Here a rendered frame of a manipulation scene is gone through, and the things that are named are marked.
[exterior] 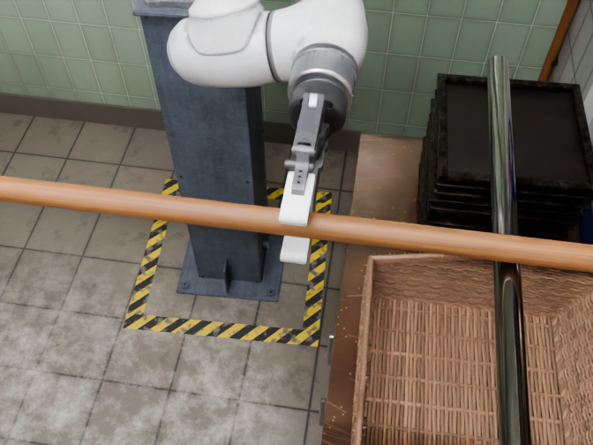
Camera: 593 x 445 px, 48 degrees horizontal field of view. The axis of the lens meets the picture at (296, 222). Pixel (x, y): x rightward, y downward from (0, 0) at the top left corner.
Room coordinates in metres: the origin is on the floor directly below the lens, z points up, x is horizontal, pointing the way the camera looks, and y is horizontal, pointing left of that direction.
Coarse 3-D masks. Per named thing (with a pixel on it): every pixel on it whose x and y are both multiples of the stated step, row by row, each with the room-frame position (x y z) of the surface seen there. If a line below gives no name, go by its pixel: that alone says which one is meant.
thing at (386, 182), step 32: (384, 160) 1.08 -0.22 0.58; (416, 160) 1.08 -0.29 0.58; (384, 192) 0.98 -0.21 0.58; (416, 192) 0.98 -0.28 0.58; (352, 256) 0.80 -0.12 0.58; (352, 288) 0.72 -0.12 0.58; (352, 320) 0.64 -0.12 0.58; (352, 352) 0.57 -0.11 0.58; (352, 384) 0.50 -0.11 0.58; (320, 416) 0.50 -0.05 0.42; (352, 416) 0.44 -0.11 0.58; (416, 416) 0.44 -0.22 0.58
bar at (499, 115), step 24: (504, 72) 0.71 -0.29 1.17; (504, 96) 0.66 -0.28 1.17; (504, 120) 0.62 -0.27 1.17; (504, 144) 0.58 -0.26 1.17; (504, 168) 0.54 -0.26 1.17; (504, 192) 0.50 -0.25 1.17; (504, 216) 0.46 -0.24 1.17; (504, 264) 0.40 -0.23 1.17; (504, 288) 0.37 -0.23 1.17; (504, 312) 0.34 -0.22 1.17; (504, 336) 0.31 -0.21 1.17; (504, 360) 0.28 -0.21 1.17; (504, 384) 0.26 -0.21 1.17; (504, 408) 0.23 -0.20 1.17; (528, 408) 0.23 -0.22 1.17; (504, 432) 0.21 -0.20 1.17; (528, 432) 0.21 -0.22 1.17
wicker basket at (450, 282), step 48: (384, 288) 0.69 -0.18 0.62; (432, 288) 0.68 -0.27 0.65; (480, 288) 0.67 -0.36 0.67; (528, 288) 0.66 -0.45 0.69; (576, 288) 0.65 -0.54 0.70; (384, 336) 0.60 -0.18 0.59; (432, 336) 0.60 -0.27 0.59; (480, 336) 0.60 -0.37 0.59; (528, 336) 0.60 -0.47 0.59; (576, 336) 0.57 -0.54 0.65; (384, 384) 0.50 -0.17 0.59; (432, 384) 0.50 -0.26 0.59; (480, 384) 0.50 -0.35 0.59; (528, 384) 0.50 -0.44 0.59; (576, 384) 0.48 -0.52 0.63; (384, 432) 0.41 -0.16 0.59; (432, 432) 0.41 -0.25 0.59; (480, 432) 0.41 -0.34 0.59; (576, 432) 0.40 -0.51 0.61
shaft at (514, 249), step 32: (0, 192) 0.48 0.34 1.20; (32, 192) 0.48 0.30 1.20; (64, 192) 0.48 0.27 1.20; (96, 192) 0.47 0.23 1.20; (128, 192) 0.47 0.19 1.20; (224, 224) 0.44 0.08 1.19; (256, 224) 0.43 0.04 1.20; (320, 224) 0.43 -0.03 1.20; (352, 224) 0.43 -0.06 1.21; (384, 224) 0.43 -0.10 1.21; (416, 224) 0.43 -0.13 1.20; (480, 256) 0.40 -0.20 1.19; (512, 256) 0.39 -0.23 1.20; (544, 256) 0.39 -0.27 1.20; (576, 256) 0.39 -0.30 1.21
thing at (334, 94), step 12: (300, 84) 0.64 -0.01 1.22; (312, 84) 0.63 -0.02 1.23; (324, 84) 0.63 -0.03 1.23; (300, 96) 0.62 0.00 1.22; (336, 96) 0.62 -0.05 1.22; (300, 108) 0.61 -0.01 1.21; (324, 108) 0.60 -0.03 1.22; (336, 108) 0.60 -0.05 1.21; (324, 120) 0.60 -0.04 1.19; (336, 120) 0.60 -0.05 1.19; (336, 132) 0.60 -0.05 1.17
